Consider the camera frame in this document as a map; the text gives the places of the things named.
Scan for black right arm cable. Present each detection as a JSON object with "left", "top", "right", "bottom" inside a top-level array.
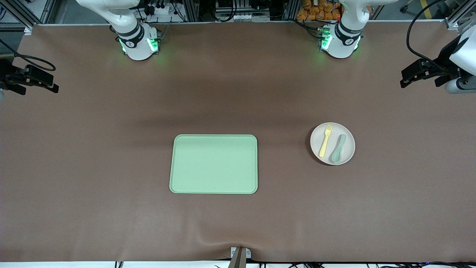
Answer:
[{"left": 0, "top": 39, "right": 56, "bottom": 71}]

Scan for white power strip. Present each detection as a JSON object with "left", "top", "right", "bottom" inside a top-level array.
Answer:
[{"left": 143, "top": 3, "right": 179, "bottom": 16}]

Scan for aluminium frame rail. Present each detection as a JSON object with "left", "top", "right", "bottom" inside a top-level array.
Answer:
[{"left": 444, "top": 0, "right": 476, "bottom": 38}]

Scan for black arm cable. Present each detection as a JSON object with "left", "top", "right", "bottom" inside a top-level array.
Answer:
[
  {"left": 0, "top": 39, "right": 56, "bottom": 71},
  {"left": 406, "top": 0, "right": 448, "bottom": 73}
]

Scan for beige round plate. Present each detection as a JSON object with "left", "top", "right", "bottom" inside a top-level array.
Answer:
[{"left": 310, "top": 122, "right": 356, "bottom": 165}]

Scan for orange snack packets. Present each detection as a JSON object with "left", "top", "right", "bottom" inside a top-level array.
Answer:
[{"left": 296, "top": 0, "right": 343, "bottom": 21}]

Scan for aluminium frame post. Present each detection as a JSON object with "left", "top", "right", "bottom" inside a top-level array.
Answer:
[
  {"left": 182, "top": 0, "right": 199, "bottom": 22},
  {"left": 283, "top": 0, "right": 301, "bottom": 21}
]

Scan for brown mounting post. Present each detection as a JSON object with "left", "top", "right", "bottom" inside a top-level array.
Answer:
[{"left": 228, "top": 247, "right": 247, "bottom": 268}]

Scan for aluminium frame strut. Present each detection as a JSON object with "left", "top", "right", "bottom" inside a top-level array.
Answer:
[{"left": 0, "top": 0, "right": 56, "bottom": 36}]

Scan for yellow plastic fork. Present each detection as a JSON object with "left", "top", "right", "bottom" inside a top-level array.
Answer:
[{"left": 319, "top": 124, "right": 333, "bottom": 158}]

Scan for green plastic spoon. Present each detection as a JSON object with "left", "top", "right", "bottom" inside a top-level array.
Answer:
[{"left": 331, "top": 134, "right": 347, "bottom": 163}]

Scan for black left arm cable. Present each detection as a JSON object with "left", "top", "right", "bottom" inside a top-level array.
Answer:
[{"left": 406, "top": 0, "right": 448, "bottom": 73}]

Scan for grey metal bracket plate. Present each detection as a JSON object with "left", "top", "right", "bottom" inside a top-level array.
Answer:
[{"left": 230, "top": 246, "right": 252, "bottom": 259}]

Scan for light green rectangular tray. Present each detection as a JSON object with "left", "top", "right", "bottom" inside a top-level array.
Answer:
[{"left": 169, "top": 134, "right": 258, "bottom": 195}]

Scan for brown table mat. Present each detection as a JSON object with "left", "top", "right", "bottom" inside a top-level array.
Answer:
[{"left": 0, "top": 20, "right": 476, "bottom": 263}]

